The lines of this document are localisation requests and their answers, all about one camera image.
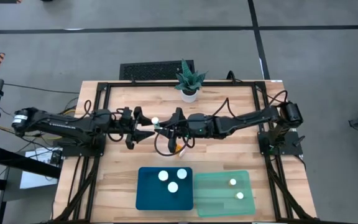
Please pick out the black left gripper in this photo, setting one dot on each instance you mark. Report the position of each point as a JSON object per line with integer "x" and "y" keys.
{"x": 125, "y": 124}

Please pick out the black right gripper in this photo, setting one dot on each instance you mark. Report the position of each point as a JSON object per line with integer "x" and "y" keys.
{"x": 199, "y": 124}

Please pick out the small pink pill bottle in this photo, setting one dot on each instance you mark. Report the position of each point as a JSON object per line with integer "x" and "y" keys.
{"x": 155, "y": 120}

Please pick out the amber white-capped pill bottle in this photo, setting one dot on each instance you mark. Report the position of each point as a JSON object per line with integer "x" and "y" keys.
{"x": 182, "y": 153}
{"x": 181, "y": 173}

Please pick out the small white cap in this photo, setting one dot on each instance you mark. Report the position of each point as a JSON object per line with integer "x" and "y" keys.
{"x": 172, "y": 187}

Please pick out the white cap green tray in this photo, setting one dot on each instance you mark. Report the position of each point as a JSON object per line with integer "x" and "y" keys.
{"x": 232, "y": 182}
{"x": 239, "y": 195}

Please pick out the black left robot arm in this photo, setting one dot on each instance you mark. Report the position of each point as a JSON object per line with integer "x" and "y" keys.
{"x": 57, "y": 123}

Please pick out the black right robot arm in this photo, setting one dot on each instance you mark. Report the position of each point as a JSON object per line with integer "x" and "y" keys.
{"x": 244, "y": 119}

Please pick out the dark blue plastic bin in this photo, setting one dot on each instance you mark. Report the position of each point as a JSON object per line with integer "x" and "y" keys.
{"x": 154, "y": 199}

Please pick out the translucent green plastic bin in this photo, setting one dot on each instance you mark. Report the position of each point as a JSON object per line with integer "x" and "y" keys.
{"x": 219, "y": 207}

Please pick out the green plant in white pot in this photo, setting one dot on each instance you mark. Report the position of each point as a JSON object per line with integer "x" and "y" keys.
{"x": 189, "y": 96}

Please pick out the black floor vent grille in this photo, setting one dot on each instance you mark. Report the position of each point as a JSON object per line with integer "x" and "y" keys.
{"x": 148, "y": 71}

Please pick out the black power adapter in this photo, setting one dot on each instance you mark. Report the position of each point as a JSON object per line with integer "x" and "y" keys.
{"x": 55, "y": 158}

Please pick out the long black floor tape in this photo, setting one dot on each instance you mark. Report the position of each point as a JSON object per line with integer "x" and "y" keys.
{"x": 135, "y": 30}

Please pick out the white paper sheet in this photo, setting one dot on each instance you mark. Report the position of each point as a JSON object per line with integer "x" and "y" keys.
{"x": 33, "y": 180}

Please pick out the crossing black floor tape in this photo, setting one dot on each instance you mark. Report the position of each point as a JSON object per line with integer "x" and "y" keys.
{"x": 258, "y": 37}

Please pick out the black aluminium table frame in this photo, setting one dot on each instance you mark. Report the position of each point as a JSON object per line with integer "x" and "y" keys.
{"x": 151, "y": 84}

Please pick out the black side table frame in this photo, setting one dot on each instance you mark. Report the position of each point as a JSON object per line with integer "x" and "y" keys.
{"x": 26, "y": 163}

